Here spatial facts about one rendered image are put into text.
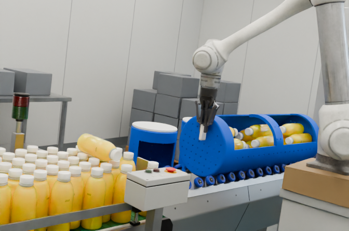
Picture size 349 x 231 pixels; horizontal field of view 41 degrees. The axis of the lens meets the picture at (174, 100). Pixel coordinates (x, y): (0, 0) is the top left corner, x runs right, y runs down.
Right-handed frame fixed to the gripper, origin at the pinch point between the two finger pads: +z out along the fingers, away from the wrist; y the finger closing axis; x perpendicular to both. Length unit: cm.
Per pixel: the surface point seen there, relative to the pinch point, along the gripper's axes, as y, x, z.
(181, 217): 12.0, -20.2, 32.1
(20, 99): -35, -70, -8
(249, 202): 12.0, 26.8, 32.7
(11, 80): -271, 39, 12
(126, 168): 16, -56, 7
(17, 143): -36, -69, 10
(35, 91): -276, 67, 22
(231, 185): 9.3, 14.4, 23.3
